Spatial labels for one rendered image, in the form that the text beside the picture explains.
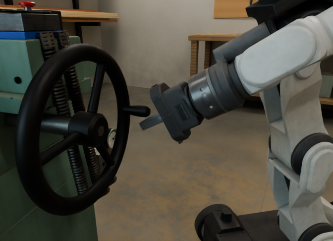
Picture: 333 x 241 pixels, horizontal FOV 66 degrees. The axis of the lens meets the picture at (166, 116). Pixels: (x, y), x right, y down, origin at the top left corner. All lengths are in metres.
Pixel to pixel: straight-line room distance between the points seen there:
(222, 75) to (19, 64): 0.33
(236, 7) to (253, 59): 3.17
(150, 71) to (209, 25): 1.14
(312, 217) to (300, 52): 0.72
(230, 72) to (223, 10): 3.17
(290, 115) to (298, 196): 0.26
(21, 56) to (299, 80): 0.60
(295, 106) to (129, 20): 3.66
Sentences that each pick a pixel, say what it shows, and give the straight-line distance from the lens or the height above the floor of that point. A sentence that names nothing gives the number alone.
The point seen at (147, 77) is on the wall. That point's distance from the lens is 4.14.
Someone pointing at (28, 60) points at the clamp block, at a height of 0.93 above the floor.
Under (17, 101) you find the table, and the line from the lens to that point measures 0.49.
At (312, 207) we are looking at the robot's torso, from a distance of 1.00.
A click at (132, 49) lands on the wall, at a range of 4.22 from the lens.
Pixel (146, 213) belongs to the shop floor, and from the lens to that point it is 1.51.
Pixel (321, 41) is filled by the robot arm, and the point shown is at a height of 0.96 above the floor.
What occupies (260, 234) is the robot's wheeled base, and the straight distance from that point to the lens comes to 1.22.
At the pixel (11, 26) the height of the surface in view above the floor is 0.98.
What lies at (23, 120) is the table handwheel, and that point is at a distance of 0.36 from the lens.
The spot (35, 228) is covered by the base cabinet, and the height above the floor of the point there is 0.54.
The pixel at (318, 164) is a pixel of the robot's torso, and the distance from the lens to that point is 0.83.
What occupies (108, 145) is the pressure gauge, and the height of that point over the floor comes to 0.65.
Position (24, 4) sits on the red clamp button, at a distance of 0.60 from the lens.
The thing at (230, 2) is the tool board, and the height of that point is 1.23.
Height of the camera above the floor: 0.98
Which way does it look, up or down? 20 degrees down
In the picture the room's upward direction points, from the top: straight up
